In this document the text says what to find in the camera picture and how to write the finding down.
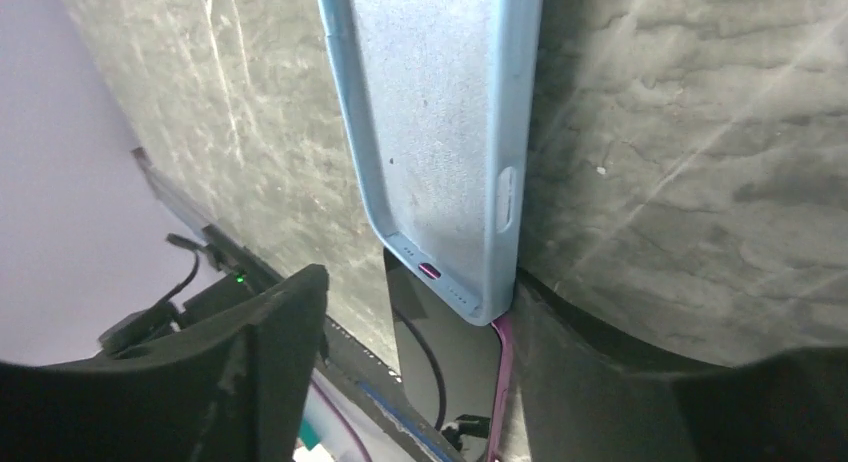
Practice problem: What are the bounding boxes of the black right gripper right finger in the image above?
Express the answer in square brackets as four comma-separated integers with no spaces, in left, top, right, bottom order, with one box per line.
[510,271,847,461]

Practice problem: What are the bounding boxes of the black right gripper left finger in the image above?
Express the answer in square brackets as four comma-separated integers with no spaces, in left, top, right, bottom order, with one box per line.
[1,264,329,461]

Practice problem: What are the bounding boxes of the purple smartphone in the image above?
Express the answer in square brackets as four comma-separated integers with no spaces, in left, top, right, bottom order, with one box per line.
[383,250,513,462]

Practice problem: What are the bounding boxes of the light blue phone case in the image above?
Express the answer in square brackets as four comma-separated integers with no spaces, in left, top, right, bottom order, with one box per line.
[318,0,543,326]

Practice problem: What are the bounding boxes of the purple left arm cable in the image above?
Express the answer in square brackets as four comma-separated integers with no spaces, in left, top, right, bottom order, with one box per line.
[309,376,376,462]

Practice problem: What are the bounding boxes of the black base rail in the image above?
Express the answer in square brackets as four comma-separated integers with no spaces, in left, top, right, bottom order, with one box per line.
[316,316,462,461]

